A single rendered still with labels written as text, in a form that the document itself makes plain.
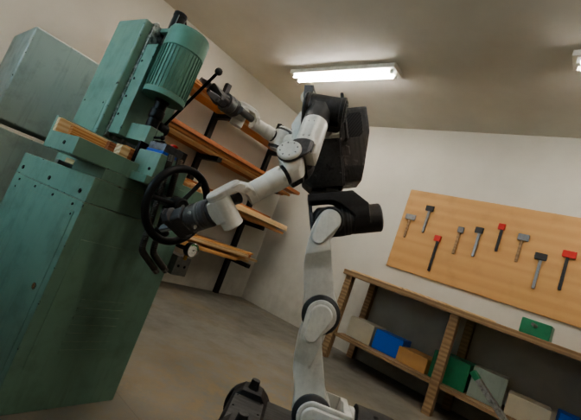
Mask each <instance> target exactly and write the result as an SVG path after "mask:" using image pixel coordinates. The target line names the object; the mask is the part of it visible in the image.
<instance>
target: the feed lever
mask: <svg viewBox="0 0 581 420"><path fill-rule="evenodd" d="M214 72H215V74H214V75H213V76H212V77H211V78H210V79H209V80H208V81H207V82H206V83H205V84H204V85H203V86H202V87H201V88H200V89H199V90H198V91H197V92H196V93H195V94H194V95H193V96H192V97H191V98H190V99H189V100H188V101H187V102H186V105H185V106H184V108H185V107H186V106H187V105H188V104H189V103H190V102H191V101H192V100H193V99H194V98H195V97H196V96H197V95H198V94H199V93H200V92H201V91H202V90H203V89H204V88H205V87H206V86H207V85H208V84H209V83H210V82H211V81H212V80H213V79H214V78H215V77H216V76H217V75H218V76H221V75H222V74H223V71H222V69H221V68H220V67H217V68H216V69H215V71H214ZM180 112H181V111H177V112H176V113H175V114H174V115H173V116H172V117H171V118H169V119H168V120H167V121H166V122H165V123H163V122H161V123H160V124H159V127H158V130H159V131H161V132H162V133H163V135H164V136H167V135H168V133H169V127H168V124H169V123H170V122H171V121H172V120H173V119H174V118H175V117H176V116H177V115H178V114H179V113H180Z"/></svg>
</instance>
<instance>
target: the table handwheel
mask: <svg viewBox="0 0 581 420"><path fill-rule="evenodd" d="M177 173H186V174H189V175H192V176H193V177H194V178H195V179H196V180H197V181H198V183H197V184H196V185H195V186H194V187H193V188H192V189H191V190H190V191H189V192H188V193H187V194H186V195H185V196H184V197H183V198H182V197H179V196H174V197H172V198H170V197H167V196H166V195H163V196H162V197H160V196H158V195H156V192H155V191H156V189H157V187H158V186H159V185H160V184H161V182H162V181H164V180H165V179H166V178H168V177H169V176H171V175H174V174H177ZM200 187H201V189H202V193H203V200H205V199H206V197H207V195H208V194H209V193H210V189H209V186H208V182H207V180H206V179H205V177H204V176H203V174H202V173H201V172H200V171H198V170H197V169H195V168H193V167H190V166H188V165H175V166H171V167H168V168H166V169H164V170H163V171H161V172H160V173H159V174H157V175H156V176H155V177H154V178H153V179H152V181H151V182H150V184H149V185H148V187H147V188H146V189H145V192H144V196H143V199H142V202H141V221H142V224H143V226H144V230H145V231H146V232H147V233H148V235H149V236H150V237H151V238H152V239H153V240H155V241H156V242H158V243H160V244H163V245H178V244H180V243H183V242H185V241H187V240H189V239H191V238H192V237H193V236H194V235H195V233H193V234H192V235H191V237H190V238H188V239H180V238H179V237H178V236H177V237H173V238H170V237H164V236H162V235H160V234H159V233H157V232H156V231H155V228H154V227H153V225H152V223H151V221H150V202H151V201H153V200H158V201H160V203H159V204H161V205H163V206H166V207H168V208H169V207H173V208H174V209H177V208H179V207H186V206H187V205H188V199H189V198H190V196H191V195H192V194H193V193H194V192H195V191H196V190H197V189H198V188H200Z"/></svg>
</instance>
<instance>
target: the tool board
mask: <svg viewBox="0 0 581 420"><path fill-rule="evenodd" d="M386 265H388V266H391V267H393V268H396V269H399V270H403V271H406V272H410V273H412V274H415V275H418V276H421V277H425V278H428V279H430V280H433V281H436V282H439V283H444V284H447V285H449V286H452V287H455V288H458V289H460V290H465V291H468V292H470V293H473V294H477V295H479V296H484V297H487V298H489V299H492V300H495V301H497V302H502V303H505V304H507V305H511V306H514V307H516V308H519V309H524V310H526V311H529V312H532V313H535V314H537V315H543V316H545V317H548V318H551V319H553V320H556V321H561V322H563V323H566V324H569V325H572V326H575V327H578V328H581V218H578V217H572V216H567V215H562V214H556V213H547V212H541V211H536V210H531V209H525V208H520V207H511V206H506V205H501V204H495V203H490V202H485V201H479V200H470V199H464V198H459V197H455V196H449V195H444V194H434V193H429V192H424V191H418V190H413V189H412V190H411V192H410V195H409V198H408V201H407V203H406V206H405V211H404V213H403V216H402V219H401V221H400V224H399V229H398V231H397V234H396V237H395V240H394V242H393V247H392V249H391V252H390V255H389V258H388V260H387V263H386Z"/></svg>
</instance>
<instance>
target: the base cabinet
mask: <svg viewBox="0 0 581 420"><path fill-rule="evenodd" d="M143 232H144V226H143V224H142V221H141V220H137V219H134V218H132V217H129V216H126V215H123V214H121V213H115V212H113V211H110V210H107V209H104V208H102V207H96V206H94V205H91V204H88V203H85V202H83V201H81V200H78V199H75V198H74V197H72V196H70V195H68V194H64V193H62V192H61V191H58V190H56V189H54V188H51V187H49V186H47V185H45V184H43V183H40V182H38V181H36V180H33V179H31V178H29V177H27V176H25V175H22V174H20V173H18V172H16V173H15V175H14V177H13V179H12V181H11V183H10V186H9V188H8V190H7V192H6V194H5V196H4V197H3V200H2V202H1V204H0V416H3V415H9V414H16V413H23V412H29V411H35V410H46V409H53V408H59V407H65V406H71V405H77V404H89V403H96V402H102V401H108V400H113V398H114V395H115V393H116V390H117V389H118V385H119V382H120V380H121V378H122V376H123V374H124V371H125V368H126V366H127V363H128V361H129V359H130V357H131V353H132V351H133V348H134V346H135V345H136V342H137V338H138V336H139V334H140V332H141V329H142V327H143V325H144V322H145V319H146V317H147V314H148V313H149V311H150V307H151V304H152V303H153V300H154V298H155V295H156V293H157V290H158V288H159V285H160V283H161V281H162V279H163V275H164V273H162V271H161V270H160V268H159V267H158V266H157V264H156V263H155V261H154V260H153V259H152V260H153V261H154V263H155V264H156V266H157V267H158V269H159V270H160V271H159V273H158V274H154V273H153V272H152V271H151V269H150V267H149V266H148V265H147V264H146V263H145V261H144V260H143V258H142V257H141V256H140V254H139V249H138V247H139V244H140V241H141V238H142V236H143Z"/></svg>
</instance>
